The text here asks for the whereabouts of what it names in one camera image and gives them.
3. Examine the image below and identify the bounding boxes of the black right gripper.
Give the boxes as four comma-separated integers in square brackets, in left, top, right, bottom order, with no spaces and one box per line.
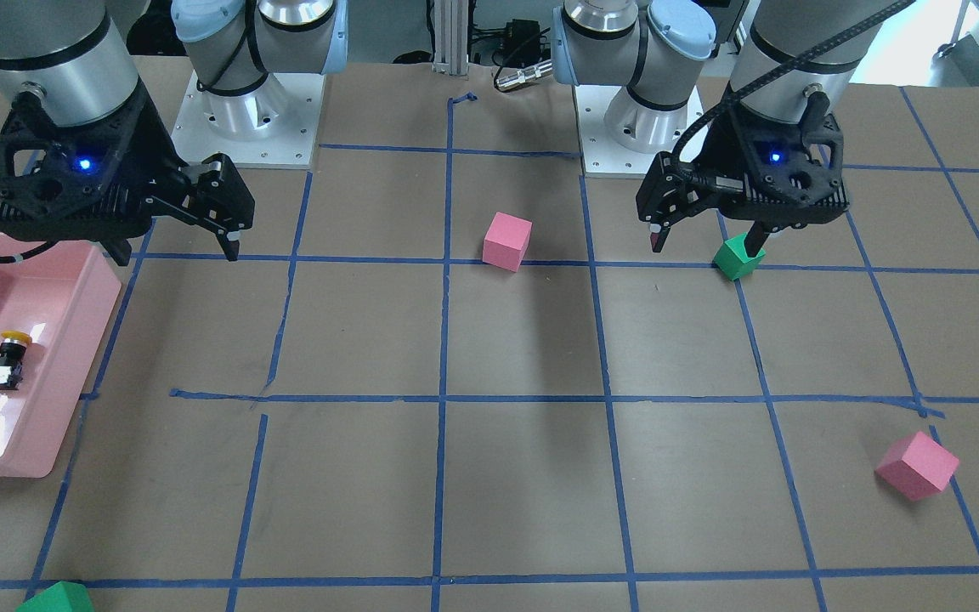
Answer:
[0,82,256,264]

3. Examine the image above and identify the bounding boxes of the pink cube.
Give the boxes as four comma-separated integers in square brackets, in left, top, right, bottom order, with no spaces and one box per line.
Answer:
[874,431,960,502]
[481,212,533,273]

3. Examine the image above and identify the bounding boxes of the green cube near left arm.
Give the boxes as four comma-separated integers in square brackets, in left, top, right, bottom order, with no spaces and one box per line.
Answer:
[712,233,767,281]

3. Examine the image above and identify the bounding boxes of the aluminium frame post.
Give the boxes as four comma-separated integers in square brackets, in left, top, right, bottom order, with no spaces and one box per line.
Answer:
[428,0,473,78]

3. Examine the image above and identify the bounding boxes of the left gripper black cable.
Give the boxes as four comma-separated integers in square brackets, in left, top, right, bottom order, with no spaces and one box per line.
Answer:
[671,0,915,184]

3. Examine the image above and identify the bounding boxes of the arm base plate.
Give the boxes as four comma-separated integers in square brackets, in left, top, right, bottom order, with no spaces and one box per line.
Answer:
[574,85,704,178]
[171,73,326,170]

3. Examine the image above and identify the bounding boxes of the green cube near tray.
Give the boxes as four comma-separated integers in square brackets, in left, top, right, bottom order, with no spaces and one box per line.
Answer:
[16,581,95,612]

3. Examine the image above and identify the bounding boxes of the pink cube centre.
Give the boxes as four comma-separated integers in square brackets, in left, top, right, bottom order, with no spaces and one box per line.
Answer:
[481,212,533,273]

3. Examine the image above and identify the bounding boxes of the pink plastic tray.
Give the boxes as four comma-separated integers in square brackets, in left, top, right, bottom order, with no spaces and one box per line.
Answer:
[0,233,122,478]

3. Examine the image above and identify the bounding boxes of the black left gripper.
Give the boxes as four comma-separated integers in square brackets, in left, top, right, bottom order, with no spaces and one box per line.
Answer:
[636,107,851,258]

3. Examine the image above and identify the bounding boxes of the pink cube far side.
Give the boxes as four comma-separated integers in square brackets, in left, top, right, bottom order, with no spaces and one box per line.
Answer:
[874,431,960,502]

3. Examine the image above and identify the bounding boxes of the yellow push button switch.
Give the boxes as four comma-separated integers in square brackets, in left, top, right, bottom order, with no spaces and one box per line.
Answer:
[0,330,32,391]

